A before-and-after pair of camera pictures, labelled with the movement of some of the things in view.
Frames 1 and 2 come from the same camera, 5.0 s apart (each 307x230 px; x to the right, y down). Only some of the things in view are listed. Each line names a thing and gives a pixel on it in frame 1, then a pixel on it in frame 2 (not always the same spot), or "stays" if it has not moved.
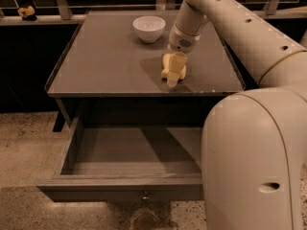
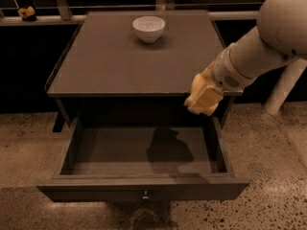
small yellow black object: (27, 13) stays
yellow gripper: (180, 43) to (227, 70)
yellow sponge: (166, 65) to (198, 86)
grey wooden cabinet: (110, 73) stays
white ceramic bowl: (150, 29) stays
